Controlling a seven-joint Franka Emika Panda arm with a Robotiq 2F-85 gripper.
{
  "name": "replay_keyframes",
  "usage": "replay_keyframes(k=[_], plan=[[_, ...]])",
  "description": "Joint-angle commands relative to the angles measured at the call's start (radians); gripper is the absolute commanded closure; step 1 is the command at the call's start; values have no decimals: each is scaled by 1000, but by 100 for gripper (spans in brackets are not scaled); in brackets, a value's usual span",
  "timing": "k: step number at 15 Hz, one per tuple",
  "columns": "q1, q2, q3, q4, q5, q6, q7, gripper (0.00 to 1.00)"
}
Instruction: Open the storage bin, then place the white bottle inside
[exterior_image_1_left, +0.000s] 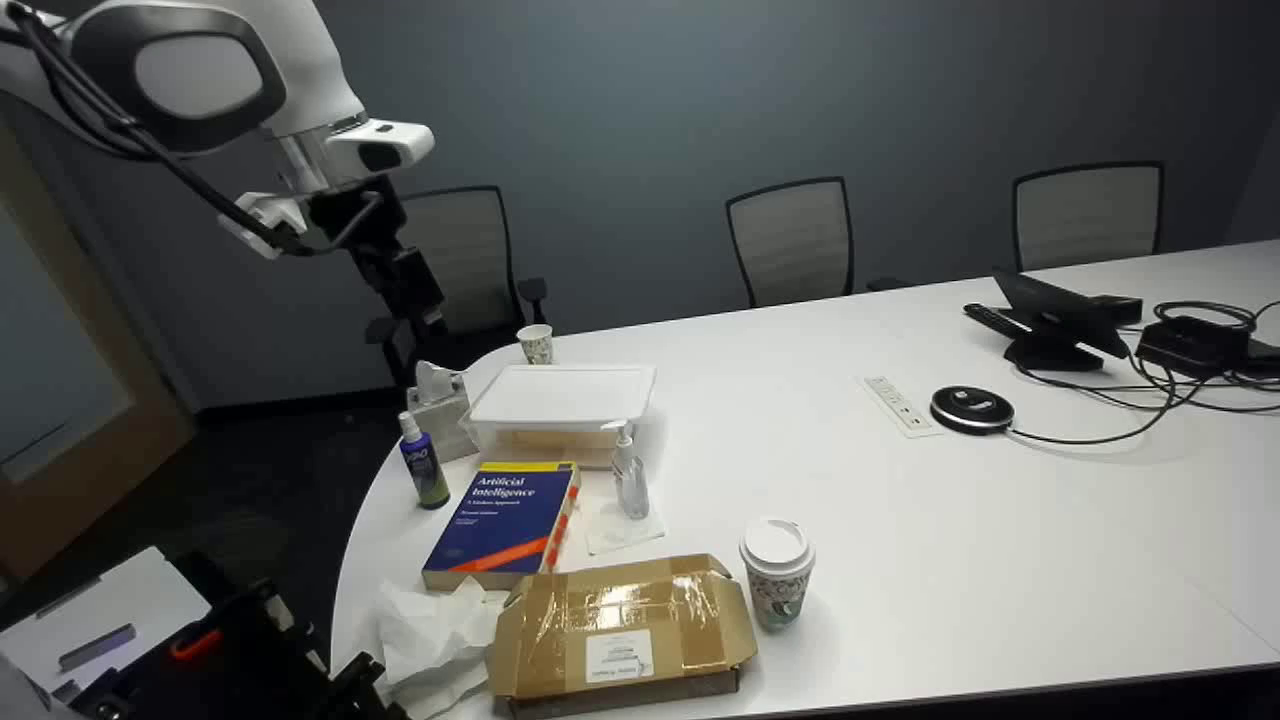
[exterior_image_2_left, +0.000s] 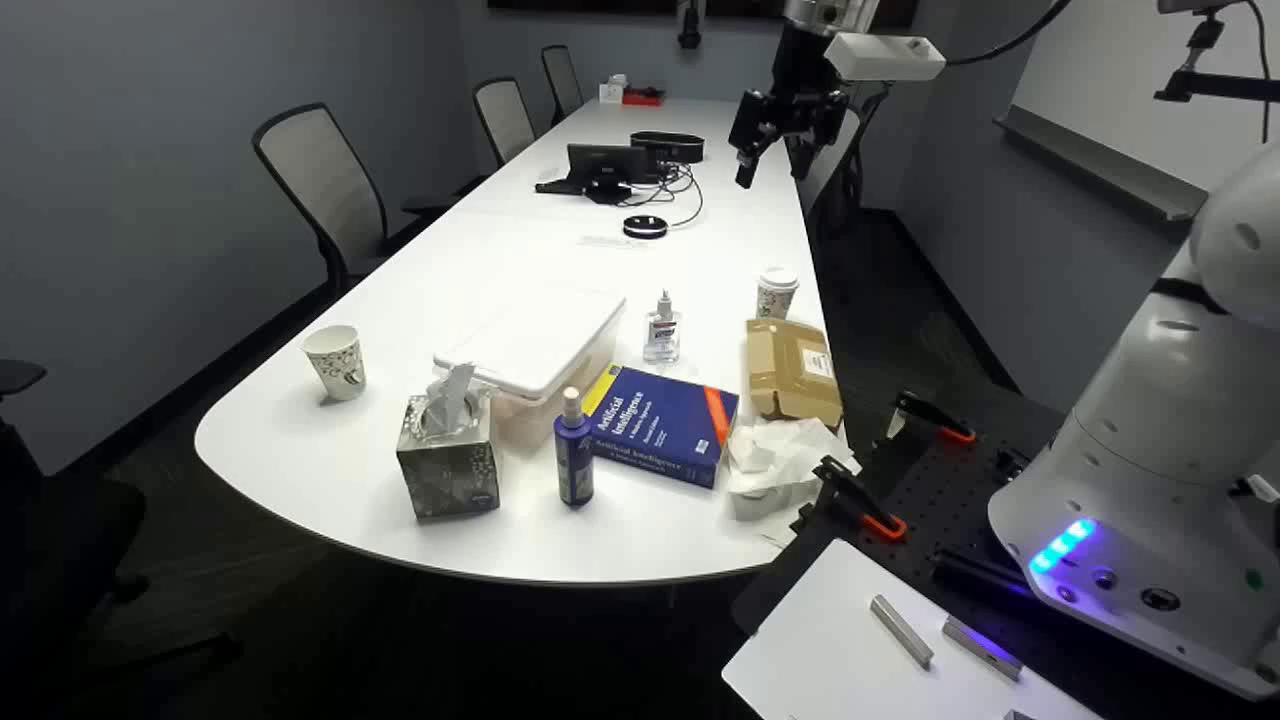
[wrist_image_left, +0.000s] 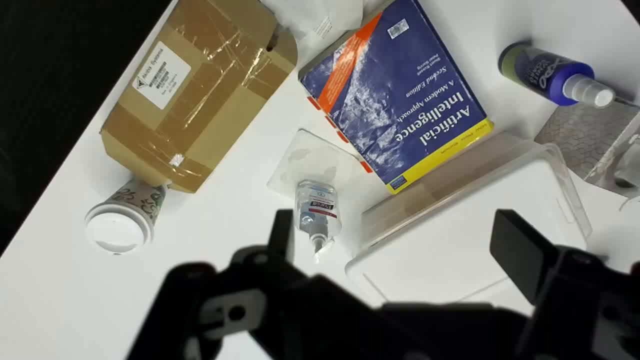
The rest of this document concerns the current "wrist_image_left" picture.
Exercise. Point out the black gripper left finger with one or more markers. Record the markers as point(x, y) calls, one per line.
point(281, 233)

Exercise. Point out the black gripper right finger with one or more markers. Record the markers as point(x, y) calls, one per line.
point(522, 250)

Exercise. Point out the small white bottle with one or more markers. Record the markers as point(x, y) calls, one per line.
point(319, 210)

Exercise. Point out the blue spray bottle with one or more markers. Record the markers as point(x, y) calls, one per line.
point(542, 70)

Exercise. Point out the paper cup with white lid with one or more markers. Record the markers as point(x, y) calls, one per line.
point(122, 222)

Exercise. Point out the brown cardboard box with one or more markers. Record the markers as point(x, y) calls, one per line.
point(192, 101)

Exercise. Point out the blue artificial intelligence book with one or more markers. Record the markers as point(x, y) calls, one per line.
point(401, 86)

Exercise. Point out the crumpled white tissue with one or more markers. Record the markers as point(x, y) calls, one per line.
point(313, 21)

